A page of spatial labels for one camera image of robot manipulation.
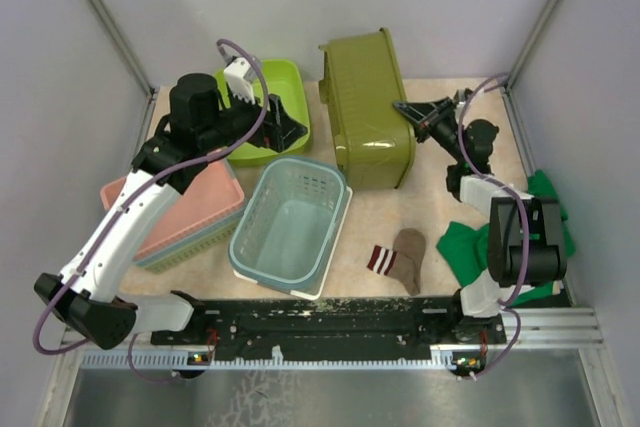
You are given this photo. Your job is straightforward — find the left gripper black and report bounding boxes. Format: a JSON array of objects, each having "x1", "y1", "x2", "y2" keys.
[{"x1": 198, "y1": 81, "x2": 307, "y2": 152}]

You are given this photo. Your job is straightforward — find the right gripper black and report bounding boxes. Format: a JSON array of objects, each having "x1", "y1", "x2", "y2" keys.
[{"x1": 391, "y1": 97, "x2": 466, "y2": 163}]

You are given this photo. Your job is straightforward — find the lime green plastic tub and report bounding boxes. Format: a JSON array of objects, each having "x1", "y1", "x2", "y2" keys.
[{"x1": 214, "y1": 59, "x2": 312, "y2": 167}]

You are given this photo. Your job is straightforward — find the olive green large container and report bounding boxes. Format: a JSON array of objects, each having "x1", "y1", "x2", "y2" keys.
[{"x1": 319, "y1": 28, "x2": 415, "y2": 191}]

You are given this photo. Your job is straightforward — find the light blue perforated basket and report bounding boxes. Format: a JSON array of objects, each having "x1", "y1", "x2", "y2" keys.
[{"x1": 229, "y1": 156, "x2": 349, "y2": 291}]

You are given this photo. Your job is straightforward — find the pink perforated basket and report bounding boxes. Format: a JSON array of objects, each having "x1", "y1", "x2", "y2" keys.
[{"x1": 99, "y1": 160, "x2": 247, "y2": 263}]

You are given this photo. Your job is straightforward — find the white perforated basket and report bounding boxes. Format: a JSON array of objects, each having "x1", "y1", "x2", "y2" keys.
[{"x1": 228, "y1": 188, "x2": 353, "y2": 300}]

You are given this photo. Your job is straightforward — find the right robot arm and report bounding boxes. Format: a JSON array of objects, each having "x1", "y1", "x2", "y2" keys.
[{"x1": 393, "y1": 90, "x2": 567, "y2": 343}]

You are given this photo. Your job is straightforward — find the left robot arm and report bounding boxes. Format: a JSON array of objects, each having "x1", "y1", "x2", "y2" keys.
[{"x1": 32, "y1": 73, "x2": 308, "y2": 355}]

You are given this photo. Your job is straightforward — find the green cloth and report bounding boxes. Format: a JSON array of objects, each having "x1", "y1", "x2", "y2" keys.
[{"x1": 436, "y1": 169, "x2": 562, "y2": 306}]

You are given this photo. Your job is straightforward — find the brown striped sock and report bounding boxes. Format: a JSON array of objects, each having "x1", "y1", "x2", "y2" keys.
[{"x1": 367, "y1": 228, "x2": 427, "y2": 296}]

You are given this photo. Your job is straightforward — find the light green perforated basket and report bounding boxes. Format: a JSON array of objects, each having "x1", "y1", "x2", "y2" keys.
[{"x1": 133, "y1": 211, "x2": 246, "y2": 275}]

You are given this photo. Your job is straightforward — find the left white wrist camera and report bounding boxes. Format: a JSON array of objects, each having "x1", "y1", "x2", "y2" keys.
[{"x1": 223, "y1": 57, "x2": 256, "y2": 104}]

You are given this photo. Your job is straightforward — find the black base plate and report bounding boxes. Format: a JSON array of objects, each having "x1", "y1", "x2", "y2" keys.
[{"x1": 151, "y1": 297, "x2": 506, "y2": 367}]

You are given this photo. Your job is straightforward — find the grey slotted cable duct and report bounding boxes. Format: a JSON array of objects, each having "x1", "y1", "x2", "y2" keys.
[{"x1": 79, "y1": 349, "x2": 506, "y2": 372}]

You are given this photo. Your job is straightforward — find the aluminium frame rail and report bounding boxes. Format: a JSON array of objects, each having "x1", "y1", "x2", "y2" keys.
[{"x1": 78, "y1": 305, "x2": 601, "y2": 350}]

